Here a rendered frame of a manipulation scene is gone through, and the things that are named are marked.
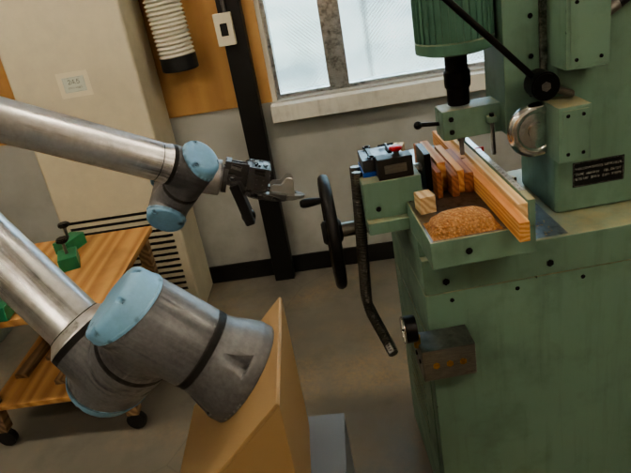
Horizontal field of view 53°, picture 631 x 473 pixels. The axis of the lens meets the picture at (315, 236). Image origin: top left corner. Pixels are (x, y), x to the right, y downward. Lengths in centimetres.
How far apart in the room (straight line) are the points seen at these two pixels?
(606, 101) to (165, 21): 177
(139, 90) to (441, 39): 154
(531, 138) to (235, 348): 79
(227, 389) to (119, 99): 182
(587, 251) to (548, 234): 9
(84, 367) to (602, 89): 120
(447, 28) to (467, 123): 23
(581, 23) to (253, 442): 99
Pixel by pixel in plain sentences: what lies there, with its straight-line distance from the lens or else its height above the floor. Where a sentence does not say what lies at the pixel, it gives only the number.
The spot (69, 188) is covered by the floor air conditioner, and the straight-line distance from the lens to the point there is 292.
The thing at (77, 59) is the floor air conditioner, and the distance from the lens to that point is 275.
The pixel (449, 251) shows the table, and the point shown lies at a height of 88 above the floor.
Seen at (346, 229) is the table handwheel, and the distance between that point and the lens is 157.
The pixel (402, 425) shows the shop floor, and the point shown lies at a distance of 219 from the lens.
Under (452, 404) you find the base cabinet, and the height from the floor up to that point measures 40.
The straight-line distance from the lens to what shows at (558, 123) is 142.
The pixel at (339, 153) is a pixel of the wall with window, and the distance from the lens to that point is 297.
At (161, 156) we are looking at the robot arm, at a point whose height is 111.
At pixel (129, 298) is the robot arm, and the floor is 100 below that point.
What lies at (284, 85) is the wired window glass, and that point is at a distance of 297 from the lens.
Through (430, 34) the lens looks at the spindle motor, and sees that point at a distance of 145.
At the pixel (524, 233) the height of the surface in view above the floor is 92.
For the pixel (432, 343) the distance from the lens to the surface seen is 146.
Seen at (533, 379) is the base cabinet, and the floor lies 43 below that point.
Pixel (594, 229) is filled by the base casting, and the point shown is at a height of 80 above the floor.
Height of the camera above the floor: 146
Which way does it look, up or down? 24 degrees down
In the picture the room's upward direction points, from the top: 10 degrees counter-clockwise
